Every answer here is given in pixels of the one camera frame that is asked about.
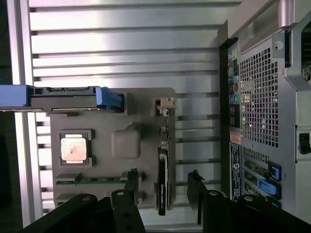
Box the grey plastic parts rack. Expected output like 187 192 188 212
47 87 177 212

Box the green RAM stick loose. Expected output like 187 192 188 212
57 176 128 185

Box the hard disk with blue caddy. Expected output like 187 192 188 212
0 84 125 114

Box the black grey PC case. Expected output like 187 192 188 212
217 0 311 220

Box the silver CPU chip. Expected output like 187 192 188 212
60 137 87 163

